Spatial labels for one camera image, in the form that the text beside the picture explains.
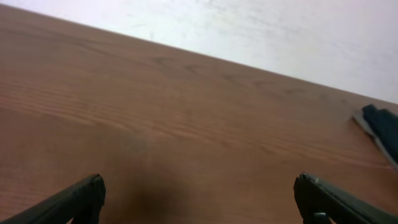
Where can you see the navy blue folded shirt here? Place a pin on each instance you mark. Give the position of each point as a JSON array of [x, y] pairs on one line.
[[384, 125]]

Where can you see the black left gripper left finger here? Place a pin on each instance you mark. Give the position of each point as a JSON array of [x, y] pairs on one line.
[[79, 203]]

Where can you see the grey garment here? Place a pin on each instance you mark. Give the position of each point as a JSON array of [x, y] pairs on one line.
[[363, 124]]

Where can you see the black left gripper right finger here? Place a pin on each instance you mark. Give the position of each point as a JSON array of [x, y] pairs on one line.
[[320, 202]]

